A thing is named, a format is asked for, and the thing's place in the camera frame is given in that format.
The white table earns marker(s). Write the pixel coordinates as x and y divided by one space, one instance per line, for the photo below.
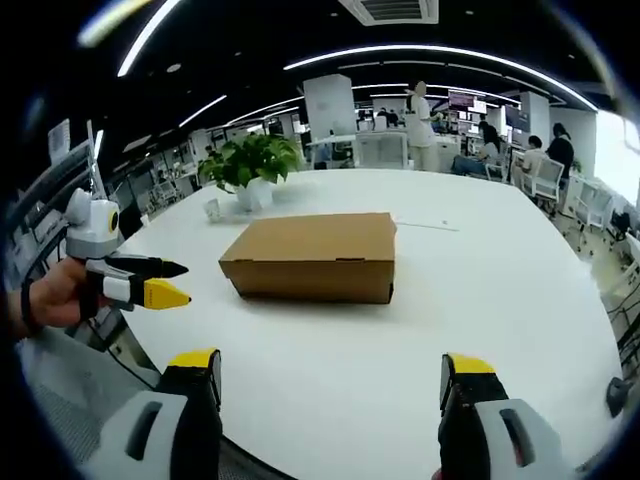
380 320

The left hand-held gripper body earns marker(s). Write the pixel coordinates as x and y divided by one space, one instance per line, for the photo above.
95 225

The green potted plant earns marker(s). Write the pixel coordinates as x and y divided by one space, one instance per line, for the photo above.
250 160

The person's left hand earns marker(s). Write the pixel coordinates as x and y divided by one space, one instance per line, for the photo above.
52 297

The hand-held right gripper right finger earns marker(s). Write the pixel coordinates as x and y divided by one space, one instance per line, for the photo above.
492 425

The small white cup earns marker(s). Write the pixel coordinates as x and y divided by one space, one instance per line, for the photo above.
213 208

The brown cardboard shoe box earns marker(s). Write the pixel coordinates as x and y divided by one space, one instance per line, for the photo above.
320 260

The white pillar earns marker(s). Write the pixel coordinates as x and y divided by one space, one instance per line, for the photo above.
330 107

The white plant pot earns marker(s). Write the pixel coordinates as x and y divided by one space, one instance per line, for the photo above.
255 195

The white mesh chair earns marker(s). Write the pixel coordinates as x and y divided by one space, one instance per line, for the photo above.
65 390

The white office chair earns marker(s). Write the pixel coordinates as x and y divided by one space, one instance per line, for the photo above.
545 182

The ceiling air vent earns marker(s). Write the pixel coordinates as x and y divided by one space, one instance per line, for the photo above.
390 10

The wall monitor screen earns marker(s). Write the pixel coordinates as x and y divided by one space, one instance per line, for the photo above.
467 101

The black device at table edge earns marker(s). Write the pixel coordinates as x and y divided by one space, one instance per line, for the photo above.
617 395

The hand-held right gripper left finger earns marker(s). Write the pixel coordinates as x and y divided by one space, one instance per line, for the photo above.
160 425

